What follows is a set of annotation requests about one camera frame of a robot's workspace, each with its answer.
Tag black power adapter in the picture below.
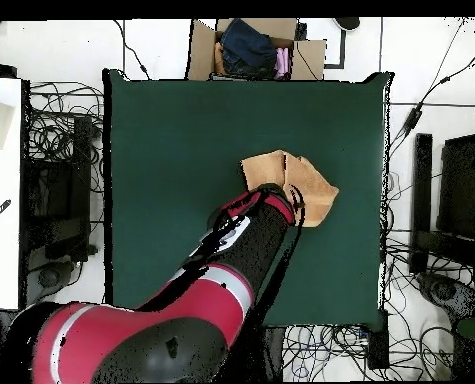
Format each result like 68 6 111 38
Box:
402 104 426 138

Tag black metal rack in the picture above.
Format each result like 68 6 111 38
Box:
20 114 99 266

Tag dark green table cloth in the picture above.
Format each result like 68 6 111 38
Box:
102 68 394 332

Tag folded tan garment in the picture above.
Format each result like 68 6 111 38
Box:
213 41 227 76

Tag pink garment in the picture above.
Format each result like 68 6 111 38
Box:
273 46 291 80

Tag black power strip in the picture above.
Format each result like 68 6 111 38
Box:
366 308 391 372

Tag brown cardboard box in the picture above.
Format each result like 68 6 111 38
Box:
185 17 329 83

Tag white table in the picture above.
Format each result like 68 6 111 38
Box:
0 76 24 312

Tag black cable with connector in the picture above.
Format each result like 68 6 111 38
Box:
113 19 153 81

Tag tan terry towel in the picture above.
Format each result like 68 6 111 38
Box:
240 149 341 229

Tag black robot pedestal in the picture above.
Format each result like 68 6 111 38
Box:
256 324 288 383

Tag blue denim jeans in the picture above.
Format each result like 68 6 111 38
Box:
219 18 279 80

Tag wide black panel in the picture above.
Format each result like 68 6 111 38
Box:
435 133 475 242

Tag narrow black panel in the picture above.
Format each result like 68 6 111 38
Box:
408 132 435 276

